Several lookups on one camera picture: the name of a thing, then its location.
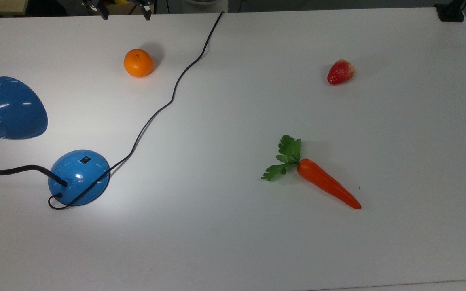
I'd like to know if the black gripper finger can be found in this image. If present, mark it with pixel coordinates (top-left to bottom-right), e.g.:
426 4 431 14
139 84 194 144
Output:
82 0 110 21
134 0 153 21

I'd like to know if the blue gooseneck desk lamp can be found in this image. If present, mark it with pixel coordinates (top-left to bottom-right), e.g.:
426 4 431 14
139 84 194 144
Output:
0 76 111 207

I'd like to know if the orange mandarin fruit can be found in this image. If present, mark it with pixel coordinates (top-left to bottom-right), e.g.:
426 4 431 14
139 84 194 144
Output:
123 48 154 78

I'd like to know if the red toy strawberry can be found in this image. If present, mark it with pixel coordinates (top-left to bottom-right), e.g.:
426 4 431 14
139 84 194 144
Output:
327 59 356 86

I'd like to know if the orange toy carrot with leaves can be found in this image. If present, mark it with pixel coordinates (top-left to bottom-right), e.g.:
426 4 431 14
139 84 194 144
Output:
261 135 362 210

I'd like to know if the black table corner clamp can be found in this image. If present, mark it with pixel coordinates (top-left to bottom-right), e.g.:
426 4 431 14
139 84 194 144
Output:
434 0 466 23

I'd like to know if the black lamp power cord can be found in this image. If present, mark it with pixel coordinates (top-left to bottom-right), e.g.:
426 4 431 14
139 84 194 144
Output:
48 11 225 211

